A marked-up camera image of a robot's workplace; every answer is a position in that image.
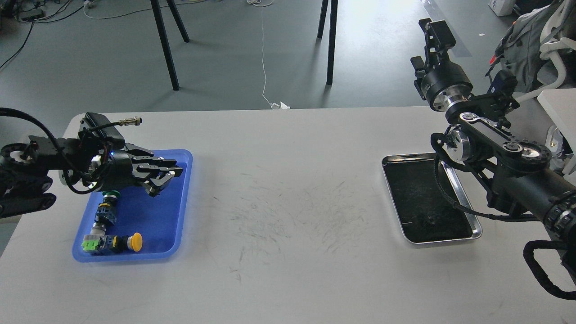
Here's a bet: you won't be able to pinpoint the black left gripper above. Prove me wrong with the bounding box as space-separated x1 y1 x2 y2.
96 143 183 197

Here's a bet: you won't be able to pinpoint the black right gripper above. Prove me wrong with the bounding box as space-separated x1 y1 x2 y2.
410 18 473 112

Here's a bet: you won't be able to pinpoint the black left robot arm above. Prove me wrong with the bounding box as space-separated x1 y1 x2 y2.
0 108 183 218

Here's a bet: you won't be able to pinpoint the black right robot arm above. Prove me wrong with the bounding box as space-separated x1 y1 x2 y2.
410 18 576 300

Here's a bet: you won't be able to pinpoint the green grey connector part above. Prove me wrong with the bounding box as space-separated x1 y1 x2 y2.
81 223 107 256

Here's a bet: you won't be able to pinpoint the red green push button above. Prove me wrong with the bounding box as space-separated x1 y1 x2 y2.
102 190 121 199

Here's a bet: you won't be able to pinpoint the blue plastic tray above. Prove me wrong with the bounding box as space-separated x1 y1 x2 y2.
72 149 193 262

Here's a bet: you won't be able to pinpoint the yellow mushroom push button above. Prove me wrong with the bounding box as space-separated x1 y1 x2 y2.
105 233 143 253

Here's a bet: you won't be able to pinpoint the black stand legs left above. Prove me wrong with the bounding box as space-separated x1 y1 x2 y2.
150 0 190 91

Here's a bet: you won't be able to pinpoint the black stand legs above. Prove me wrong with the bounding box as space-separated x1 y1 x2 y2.
317 0 339 86
150 0 190 91

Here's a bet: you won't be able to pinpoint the black stand legs right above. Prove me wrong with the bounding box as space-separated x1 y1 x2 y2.
317 0 339 86

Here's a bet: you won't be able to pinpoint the white office chair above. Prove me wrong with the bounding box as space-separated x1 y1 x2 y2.
490 0 575 103

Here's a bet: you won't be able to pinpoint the white side table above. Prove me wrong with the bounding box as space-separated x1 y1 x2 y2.
537 88 576 152

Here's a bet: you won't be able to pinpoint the silver metal tray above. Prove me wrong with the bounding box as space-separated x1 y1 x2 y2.
381 153 483 246

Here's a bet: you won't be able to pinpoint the white hanging cable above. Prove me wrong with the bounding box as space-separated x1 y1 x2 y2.
245 0 291 110

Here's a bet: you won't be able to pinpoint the floor cables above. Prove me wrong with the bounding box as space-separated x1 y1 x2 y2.
0 0 149 68

